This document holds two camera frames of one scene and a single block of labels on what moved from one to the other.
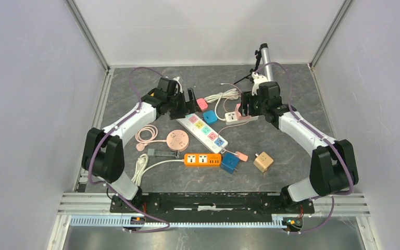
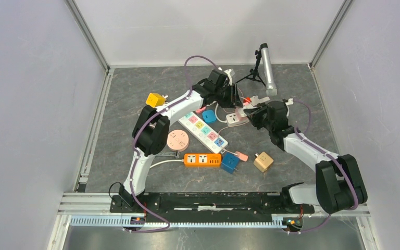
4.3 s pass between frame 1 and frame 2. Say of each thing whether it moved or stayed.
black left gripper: moved
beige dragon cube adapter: stayed
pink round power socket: stayed
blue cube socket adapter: stayed
